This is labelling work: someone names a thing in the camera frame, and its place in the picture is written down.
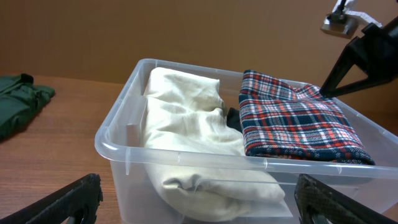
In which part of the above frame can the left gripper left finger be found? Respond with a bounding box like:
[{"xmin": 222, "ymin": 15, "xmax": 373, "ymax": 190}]
[{"xmin": 1, "ymin": 174, "xmax": 103, "ymax": 224}]

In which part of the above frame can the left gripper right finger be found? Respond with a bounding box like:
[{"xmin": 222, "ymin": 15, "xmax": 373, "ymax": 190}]
[{"xmin": 294, "ymin": 174, "xmax": 397, "ymax": 224}]

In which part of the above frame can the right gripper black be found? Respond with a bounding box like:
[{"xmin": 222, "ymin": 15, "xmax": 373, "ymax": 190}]
[{"xmin": 320, "ymin": 17, "xmax": 397, "ymax": 98}]

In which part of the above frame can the red plaid cloth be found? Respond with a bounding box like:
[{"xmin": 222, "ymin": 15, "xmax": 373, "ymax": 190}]
[{"xmin": 238, "ymin": 70, "xmax": 375, "ymax": 166}]

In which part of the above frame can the green cloth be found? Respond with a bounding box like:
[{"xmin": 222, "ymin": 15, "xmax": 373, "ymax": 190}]
[{"xmin": 1, "ymin": 73, "xmax": 55, "ymax": 141}]

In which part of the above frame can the black cloth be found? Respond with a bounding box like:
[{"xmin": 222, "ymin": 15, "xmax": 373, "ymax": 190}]
[{"xmin": 226, "ymin": 108, "xmax": 243, "ymax": 133}]

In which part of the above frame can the clear plastic storage container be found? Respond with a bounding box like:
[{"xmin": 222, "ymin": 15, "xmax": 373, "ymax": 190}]
[{"xmin": 95, "ymin": 59, "xmax": 397, "ymax": 223}]

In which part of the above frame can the cream white cloth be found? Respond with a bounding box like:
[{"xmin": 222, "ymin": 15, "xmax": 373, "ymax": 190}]
[{"xmin": 143, "ymin": 67, "xmax": 285, "ymax": 222}]

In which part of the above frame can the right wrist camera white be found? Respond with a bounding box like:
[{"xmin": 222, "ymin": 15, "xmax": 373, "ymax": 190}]
[{"xmin": 320, "ymin": 0, "xmax": 383, "ymax": 39}]

